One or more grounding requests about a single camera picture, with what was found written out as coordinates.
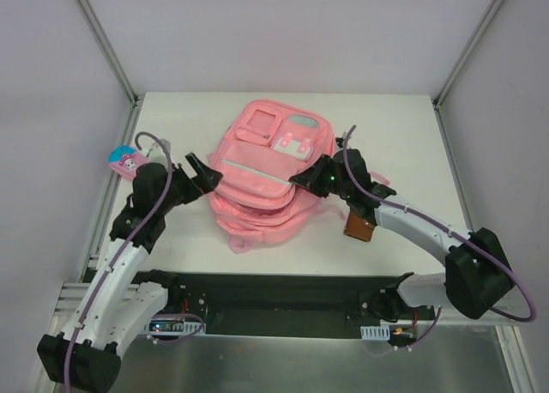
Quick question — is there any pink student backpack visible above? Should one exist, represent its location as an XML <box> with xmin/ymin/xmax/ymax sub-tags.
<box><xmin>207</xmin><ymin>98</ymin><xmax>390</xmax><ymax>255</ymax></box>

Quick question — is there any brown leather wallet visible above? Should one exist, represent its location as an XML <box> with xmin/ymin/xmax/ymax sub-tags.
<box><xmin>343</xmin><ymin>212</ymin><xmax>376</xmax><ymax>242</ymax></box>

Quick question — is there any pink cartoon pencil case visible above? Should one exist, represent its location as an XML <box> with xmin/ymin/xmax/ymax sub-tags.
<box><xmin>108</xmin><ymin>145</ymin><xmax>148</xmax><ymax>181</ymax></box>

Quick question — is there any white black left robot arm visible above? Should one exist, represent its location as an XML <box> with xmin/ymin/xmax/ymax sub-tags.
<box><xmin>37</xmin><ymin>154</ymin><xmax>222</xmax><ymax>392</ymax></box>

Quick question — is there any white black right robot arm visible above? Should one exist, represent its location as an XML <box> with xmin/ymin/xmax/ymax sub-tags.
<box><xmin>289</xmin><ymin>148</ymin><xmax>515</xmax><ymax>323</ymax></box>

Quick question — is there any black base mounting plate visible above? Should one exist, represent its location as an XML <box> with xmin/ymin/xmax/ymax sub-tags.
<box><xmin>163</xmin><ymin>273</ymin><xmax>438</xmax><ymax>339</ymax></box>

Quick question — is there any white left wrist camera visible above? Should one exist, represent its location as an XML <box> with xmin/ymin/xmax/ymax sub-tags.
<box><xmin>147</xmin><ymin>138</ymin><xmax>171</xmax><ymax>157</ymax></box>

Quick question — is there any white slotted cable duct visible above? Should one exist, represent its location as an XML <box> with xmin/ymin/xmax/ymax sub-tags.
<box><xmin>140</xmin><ymin>317</ymin><xmax>206</xmax><ymax>337</ymax></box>

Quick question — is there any small white cable duct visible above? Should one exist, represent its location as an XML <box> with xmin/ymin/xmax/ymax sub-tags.
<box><xmin>360</xmin><ymin>323</ymin><xmax>391</xmax><ymax>342</ymax></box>

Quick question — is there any aluminium frame rail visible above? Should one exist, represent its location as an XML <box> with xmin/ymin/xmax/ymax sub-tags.
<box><xmin>63</xmin><ymin>0</ymin><xmax>143</xmax><ymax>106</ymax></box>

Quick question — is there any right aluminium frame post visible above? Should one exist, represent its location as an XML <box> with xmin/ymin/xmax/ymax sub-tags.
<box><xmin>431</xmin><ymin>0</ymin><xmax>518</xmax><ymax>108</ymax></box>

